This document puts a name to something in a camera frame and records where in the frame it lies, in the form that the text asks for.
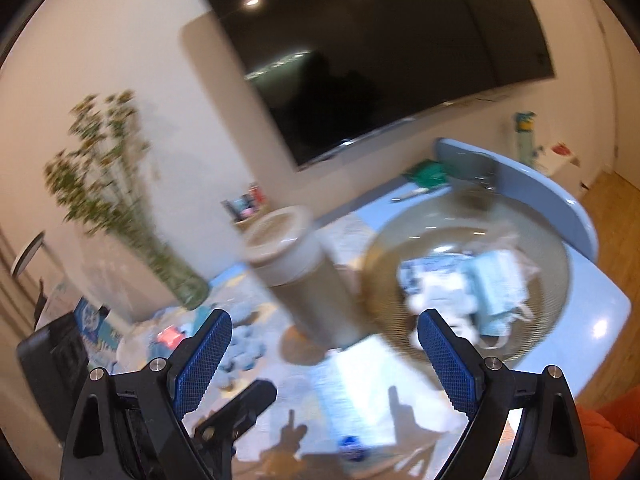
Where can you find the orange cushion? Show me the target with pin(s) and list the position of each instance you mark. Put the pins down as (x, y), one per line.
(605, 435)

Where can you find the white soft item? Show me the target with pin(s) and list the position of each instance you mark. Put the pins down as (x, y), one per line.
(440, 307)

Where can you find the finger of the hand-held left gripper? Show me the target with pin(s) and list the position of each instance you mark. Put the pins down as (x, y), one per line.
(240, 405)

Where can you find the patterned tablecloth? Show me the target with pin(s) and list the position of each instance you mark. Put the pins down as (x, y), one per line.
(295, 355)

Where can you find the blue face mask pack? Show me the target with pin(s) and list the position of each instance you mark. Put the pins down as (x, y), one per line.
(495, 280)

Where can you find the white lidded canister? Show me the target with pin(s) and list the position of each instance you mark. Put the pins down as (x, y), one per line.
(300, 280)

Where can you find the green leafy plant stems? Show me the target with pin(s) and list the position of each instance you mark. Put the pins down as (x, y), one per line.
(100, 170)

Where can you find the blue white printed packet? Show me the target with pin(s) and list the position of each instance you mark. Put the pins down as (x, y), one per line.
(425, 272)

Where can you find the green glass vase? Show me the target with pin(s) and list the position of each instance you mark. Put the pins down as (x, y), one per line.
(175, 275)

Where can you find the blue printed book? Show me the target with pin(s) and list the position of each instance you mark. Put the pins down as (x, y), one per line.
(97, 327)

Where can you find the clear glass bowl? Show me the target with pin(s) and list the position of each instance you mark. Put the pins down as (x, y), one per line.
(450, 240)

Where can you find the white card with red print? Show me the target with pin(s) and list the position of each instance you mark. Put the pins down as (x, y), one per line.
(560, 157)

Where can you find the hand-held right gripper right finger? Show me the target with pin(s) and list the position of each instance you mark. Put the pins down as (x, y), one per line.
(450, 365)

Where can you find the white marker pen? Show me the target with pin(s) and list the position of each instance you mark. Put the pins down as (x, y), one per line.
(410, 194)

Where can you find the white round lamp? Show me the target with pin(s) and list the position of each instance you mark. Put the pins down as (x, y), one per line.
(27, 255)

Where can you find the green packet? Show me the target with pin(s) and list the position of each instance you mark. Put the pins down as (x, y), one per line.
(427, 172)

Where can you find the blue water bottle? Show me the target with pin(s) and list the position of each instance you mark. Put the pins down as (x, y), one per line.
(524, 140)

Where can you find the pink soft packet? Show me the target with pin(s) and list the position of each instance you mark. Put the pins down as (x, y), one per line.
(167, 337)

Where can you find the black wall television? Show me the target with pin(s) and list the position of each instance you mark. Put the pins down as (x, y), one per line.
(375, 60)

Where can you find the blue fluffy cloth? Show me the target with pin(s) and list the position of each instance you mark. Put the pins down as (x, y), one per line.
(250, 345)

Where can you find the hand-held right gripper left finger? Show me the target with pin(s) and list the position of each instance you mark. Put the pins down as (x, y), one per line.
(200, 360)

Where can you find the white tissue packet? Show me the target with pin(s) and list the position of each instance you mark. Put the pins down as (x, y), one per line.
(350, 400)

